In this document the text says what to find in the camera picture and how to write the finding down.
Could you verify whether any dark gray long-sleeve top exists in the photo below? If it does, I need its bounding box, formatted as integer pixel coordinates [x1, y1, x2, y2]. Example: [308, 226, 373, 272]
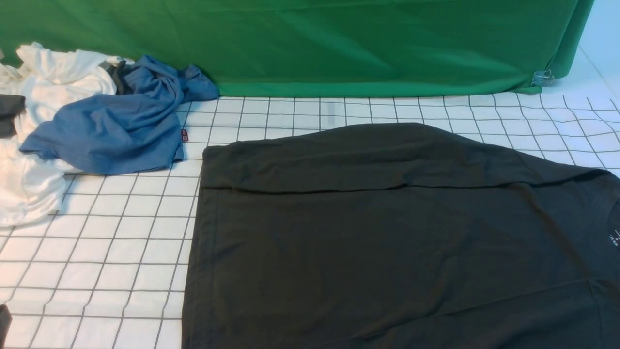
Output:
[181, 123, 620, 349]

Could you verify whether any green backdrop cloth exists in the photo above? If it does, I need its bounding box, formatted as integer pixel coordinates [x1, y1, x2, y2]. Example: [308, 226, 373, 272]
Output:
[0, 0, 594, 98]

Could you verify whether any blue t-shirt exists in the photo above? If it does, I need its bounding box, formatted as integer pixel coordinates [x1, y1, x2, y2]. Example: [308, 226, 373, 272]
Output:
[20, 55, 220, 176]

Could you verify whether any white grid tablecloth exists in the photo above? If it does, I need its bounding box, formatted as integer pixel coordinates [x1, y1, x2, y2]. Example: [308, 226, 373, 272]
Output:
[0, 93, 619, 349]

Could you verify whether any metal binder clip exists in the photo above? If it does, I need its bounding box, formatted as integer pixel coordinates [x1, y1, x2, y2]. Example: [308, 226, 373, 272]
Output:
[530, 69, 555, 88]

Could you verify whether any white t-shirt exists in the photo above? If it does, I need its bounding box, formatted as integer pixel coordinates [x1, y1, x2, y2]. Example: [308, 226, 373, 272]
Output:
[0, 43, 123, 227]

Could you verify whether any dark gray garment at left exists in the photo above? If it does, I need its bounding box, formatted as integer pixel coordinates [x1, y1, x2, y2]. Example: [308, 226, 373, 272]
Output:
[0, 94, 25, 138]

